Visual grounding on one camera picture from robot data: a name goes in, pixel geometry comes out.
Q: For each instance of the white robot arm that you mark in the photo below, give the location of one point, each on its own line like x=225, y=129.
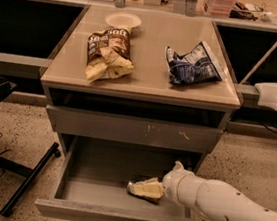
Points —
x=214, y=199

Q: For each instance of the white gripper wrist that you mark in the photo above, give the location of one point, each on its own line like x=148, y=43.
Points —
x=171, y=186

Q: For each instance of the brown salt chip bag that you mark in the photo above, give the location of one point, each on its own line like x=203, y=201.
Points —
x=109, y=54

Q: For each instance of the pink storage box stack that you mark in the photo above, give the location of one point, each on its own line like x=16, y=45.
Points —
x=218, y=8

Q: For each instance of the blue chip bag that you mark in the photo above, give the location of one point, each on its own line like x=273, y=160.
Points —
x=198, y=66

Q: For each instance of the white stick with dark tip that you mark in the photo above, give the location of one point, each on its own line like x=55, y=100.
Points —
x=259, y=62

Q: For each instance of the white curved chair armrest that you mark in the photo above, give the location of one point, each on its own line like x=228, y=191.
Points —
x=267, y=94

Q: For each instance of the grey drawer cabinet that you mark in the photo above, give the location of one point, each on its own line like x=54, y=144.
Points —
x=145, y=93

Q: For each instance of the silver blue redbull can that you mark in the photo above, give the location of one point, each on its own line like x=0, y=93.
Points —
x=151, y=192

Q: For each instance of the open lower drawer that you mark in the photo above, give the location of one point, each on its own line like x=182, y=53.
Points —
x=92, y=184

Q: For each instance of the closed upper drawer front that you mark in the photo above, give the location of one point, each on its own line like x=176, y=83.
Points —
x=147, y=132

